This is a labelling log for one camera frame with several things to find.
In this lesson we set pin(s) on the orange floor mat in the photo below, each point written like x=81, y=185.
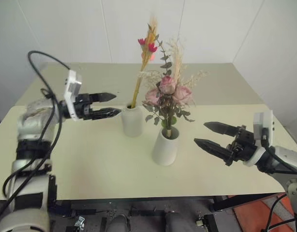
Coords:
x=256, y=215

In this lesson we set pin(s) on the grey rounded shape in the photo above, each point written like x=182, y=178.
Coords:
x=117, y=223

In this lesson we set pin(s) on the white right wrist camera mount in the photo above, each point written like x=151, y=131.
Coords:
x=263, y=122

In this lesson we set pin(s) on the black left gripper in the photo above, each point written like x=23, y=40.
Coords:
x=83, y=107

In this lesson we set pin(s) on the white cone-shaped vase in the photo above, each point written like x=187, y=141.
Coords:
x=165, y=151

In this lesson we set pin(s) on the silver metal clamp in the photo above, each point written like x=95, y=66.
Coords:
x=80, y=221

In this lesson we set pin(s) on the black metal table frame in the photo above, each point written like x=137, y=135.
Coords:
x=148, y=213

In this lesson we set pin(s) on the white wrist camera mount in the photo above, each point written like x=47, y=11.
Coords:
x=263, y=122
x=72, y=87

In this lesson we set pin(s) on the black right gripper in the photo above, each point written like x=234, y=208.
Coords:
x=244, y=147

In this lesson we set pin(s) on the yellow and red flower bouquet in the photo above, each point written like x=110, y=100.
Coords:
x=146, y=56

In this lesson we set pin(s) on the pink rose bouquet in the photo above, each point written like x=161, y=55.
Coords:
x=167, y=84

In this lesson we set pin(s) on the white rounded cylinder vase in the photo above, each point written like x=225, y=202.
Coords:
x=132, y=123

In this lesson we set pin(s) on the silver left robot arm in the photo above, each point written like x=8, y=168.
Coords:
x=27, y=125

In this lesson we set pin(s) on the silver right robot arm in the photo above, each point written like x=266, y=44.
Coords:
x=287, y=154

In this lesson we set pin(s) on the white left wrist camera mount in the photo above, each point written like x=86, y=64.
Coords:
x=72, y=87

